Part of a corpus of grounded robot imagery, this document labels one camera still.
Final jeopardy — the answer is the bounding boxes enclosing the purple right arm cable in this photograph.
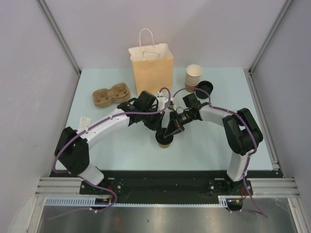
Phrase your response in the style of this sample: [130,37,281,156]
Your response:
[173,87,268,217]

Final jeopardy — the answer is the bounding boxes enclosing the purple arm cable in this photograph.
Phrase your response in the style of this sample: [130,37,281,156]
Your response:
[173,87,268,217]
[52,87,172,174]

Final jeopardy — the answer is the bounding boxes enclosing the brown cardboard cup carrier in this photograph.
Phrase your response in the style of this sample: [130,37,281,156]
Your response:
[92,83,131,108]

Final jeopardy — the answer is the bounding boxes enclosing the stack of brown paper cups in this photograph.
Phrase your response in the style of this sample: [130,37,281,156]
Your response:
[185,65,203,93]

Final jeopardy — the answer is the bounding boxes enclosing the black coffee cup lid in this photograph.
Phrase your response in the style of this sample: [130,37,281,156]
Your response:
[155,128,173,144]

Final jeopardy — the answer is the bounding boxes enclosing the stack of black cup lids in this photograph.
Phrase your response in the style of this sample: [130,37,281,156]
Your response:
[195,81,213,99]

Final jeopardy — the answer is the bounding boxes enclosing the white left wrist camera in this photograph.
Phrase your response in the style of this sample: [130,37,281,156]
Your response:
[156,92,174,111]

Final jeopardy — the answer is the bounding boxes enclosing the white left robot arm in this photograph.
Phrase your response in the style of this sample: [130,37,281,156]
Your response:
[54,91,171,194]

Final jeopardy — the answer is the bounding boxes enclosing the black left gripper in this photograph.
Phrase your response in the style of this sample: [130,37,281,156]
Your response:
[141,106,165,132]

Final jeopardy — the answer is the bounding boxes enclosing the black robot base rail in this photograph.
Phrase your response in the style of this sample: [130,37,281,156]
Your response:
[50,169,253,204]

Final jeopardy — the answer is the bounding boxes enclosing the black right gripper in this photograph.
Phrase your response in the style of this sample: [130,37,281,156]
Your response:
[164,109,193,138]

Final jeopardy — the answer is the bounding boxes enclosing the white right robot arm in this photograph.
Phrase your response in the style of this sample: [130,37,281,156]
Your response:
[162,93,263,195]

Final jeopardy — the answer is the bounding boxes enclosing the white wrapped straws bundle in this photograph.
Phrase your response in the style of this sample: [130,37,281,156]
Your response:
[79,116,91,128]

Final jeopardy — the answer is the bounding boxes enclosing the brown paper bag white handles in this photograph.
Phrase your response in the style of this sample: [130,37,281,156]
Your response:
[128,28,174,95]

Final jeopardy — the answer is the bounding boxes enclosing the brown paper coffee cup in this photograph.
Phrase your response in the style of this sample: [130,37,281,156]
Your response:
[158,143,171,149]

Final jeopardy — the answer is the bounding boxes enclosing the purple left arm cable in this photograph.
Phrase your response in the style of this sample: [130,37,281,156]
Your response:
[52,87,172,174]

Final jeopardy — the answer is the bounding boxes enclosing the white slotted cable duct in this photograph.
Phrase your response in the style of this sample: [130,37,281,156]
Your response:
[45,195,243,208]

